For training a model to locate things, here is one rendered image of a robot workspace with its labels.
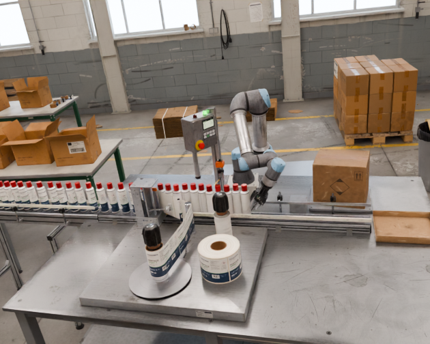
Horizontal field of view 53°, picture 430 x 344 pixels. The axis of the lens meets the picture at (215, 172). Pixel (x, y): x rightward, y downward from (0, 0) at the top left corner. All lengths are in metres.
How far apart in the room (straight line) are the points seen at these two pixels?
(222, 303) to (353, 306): 0.56
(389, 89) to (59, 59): 5.79
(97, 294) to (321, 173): 1.39
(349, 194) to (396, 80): 3.20
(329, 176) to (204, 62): 5.53
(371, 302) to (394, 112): 3.96
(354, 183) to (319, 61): 5.33
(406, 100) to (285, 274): 3.92
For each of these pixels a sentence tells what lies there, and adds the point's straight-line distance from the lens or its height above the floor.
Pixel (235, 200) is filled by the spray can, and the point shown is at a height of 0.99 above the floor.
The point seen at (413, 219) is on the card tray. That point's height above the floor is 0.83.
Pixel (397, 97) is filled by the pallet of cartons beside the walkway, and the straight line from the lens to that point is 5.73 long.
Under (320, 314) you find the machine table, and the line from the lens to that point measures 1.99.
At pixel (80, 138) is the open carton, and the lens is 3.92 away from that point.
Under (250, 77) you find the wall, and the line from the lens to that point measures 7.82.
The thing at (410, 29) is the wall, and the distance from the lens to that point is 7.94.
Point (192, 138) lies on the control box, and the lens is 2.41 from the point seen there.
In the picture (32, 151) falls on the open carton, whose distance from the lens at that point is 4.26.
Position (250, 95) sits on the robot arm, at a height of 1.52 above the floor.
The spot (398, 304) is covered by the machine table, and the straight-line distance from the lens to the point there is 2.08.
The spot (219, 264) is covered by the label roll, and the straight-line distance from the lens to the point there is 2.01.
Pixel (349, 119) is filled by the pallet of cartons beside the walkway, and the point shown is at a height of 0.35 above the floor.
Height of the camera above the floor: 2.19
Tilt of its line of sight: 25 degrees down
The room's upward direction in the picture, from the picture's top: 7 degrees counter-clockwise
